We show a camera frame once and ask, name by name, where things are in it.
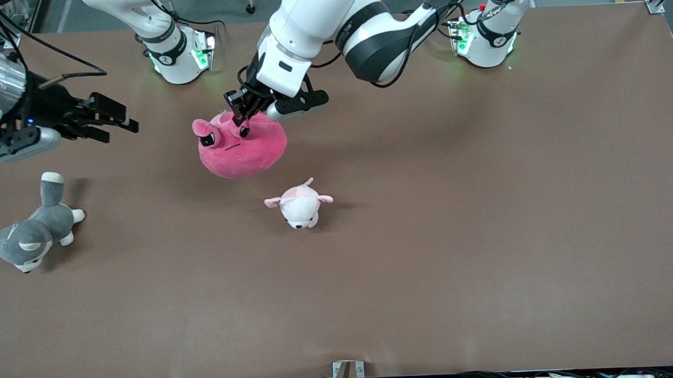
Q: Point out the grey metal bracket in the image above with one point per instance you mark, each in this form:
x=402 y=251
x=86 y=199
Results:
x=358 y=368

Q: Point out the pale pink plush pig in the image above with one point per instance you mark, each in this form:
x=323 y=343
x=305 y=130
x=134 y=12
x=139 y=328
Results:
x=300 y=207

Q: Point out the hot pink round plush toy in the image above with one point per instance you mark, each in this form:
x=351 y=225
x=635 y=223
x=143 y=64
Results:
x=244 y=156

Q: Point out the grey white husky plush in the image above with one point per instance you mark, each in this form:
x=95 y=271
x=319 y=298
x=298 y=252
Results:
x=37 y=227

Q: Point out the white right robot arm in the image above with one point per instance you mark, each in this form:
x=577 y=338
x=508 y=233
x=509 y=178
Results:
x=172 y=60

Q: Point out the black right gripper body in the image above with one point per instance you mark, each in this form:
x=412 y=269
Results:
x=50 y=106

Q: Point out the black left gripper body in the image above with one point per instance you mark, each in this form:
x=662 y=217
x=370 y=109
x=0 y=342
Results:
x=251 y=98

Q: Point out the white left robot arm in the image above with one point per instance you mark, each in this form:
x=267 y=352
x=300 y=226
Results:
x=306 y=14

